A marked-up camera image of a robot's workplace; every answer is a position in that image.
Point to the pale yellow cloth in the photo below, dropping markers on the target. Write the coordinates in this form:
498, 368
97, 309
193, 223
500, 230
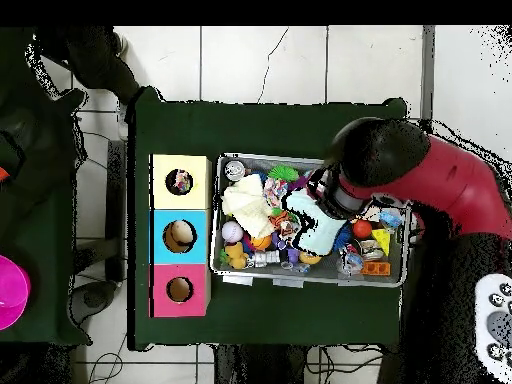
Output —
248, 204

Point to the orange bear plush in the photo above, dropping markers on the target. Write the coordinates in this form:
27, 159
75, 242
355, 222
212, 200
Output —
237, 256

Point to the white ball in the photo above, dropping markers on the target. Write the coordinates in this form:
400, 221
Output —
233, 231

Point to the pink disc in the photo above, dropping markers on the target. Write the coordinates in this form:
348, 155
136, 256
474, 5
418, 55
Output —
11, 292

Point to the colourful patterned fabric toy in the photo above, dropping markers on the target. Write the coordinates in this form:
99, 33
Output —
276, 190

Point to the dark green table cloth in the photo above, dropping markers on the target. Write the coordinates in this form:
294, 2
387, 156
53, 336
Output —
264, 128

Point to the silver drink can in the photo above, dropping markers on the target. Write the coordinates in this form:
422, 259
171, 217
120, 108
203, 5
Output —
234, 170

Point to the small orange basketball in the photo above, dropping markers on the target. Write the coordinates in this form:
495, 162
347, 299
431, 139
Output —
261, 241

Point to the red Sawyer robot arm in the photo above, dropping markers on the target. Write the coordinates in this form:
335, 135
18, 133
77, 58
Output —
448, 192

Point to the clear mesh bin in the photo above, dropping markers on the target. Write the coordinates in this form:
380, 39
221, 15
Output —
240, 276

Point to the orange toy brick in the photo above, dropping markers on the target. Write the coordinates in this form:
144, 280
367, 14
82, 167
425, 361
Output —
376, 268

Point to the mint green cloth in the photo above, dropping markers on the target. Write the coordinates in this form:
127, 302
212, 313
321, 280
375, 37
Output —
316, 228

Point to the dark green side table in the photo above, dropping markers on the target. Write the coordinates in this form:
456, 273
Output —
48, 312

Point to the person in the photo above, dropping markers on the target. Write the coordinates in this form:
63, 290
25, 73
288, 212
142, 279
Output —
96, 58

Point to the large green spiky ball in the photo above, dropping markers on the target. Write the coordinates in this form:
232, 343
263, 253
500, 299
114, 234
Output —
284, 172

